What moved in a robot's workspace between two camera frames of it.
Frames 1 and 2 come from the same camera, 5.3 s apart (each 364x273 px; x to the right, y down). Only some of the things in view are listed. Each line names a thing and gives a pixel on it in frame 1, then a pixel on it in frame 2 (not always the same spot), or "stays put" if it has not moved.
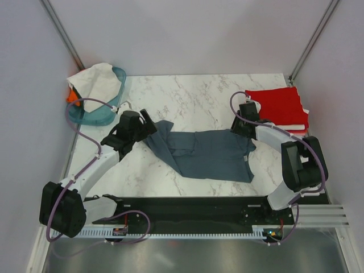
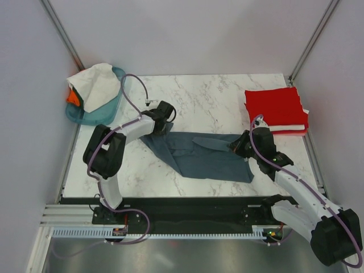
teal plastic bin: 104,114 stays put
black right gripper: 235,128 -> 237,145
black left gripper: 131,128 -> 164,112
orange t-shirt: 73,97 stays put
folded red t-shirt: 280,106 stays put
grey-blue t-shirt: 220,154 stays put
